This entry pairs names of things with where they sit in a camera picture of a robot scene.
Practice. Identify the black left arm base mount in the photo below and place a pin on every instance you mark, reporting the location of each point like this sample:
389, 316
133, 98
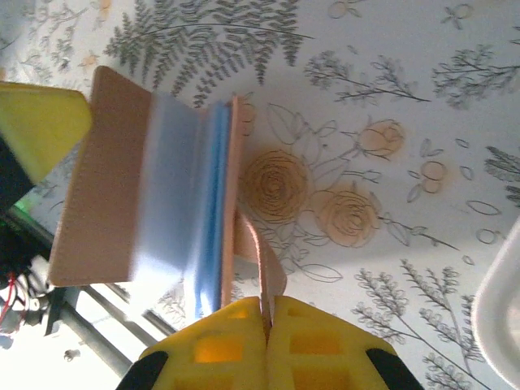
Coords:
20, 252

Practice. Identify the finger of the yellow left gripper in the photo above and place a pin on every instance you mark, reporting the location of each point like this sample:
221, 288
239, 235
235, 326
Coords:
36, 126

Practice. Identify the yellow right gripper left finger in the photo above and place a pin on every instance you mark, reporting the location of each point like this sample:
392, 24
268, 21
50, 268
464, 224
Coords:
211, 353

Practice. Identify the aluminium mounting rail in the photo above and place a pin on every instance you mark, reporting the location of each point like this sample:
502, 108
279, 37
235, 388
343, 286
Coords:
87, 331

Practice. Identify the pink leather card holder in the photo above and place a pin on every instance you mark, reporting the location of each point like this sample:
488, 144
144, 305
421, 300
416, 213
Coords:
109, 183

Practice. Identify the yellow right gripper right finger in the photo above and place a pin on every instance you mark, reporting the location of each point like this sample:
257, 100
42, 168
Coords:
325, 349

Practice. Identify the white floral tablecloth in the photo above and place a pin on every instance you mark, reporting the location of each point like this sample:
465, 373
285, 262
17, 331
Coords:
365, 61

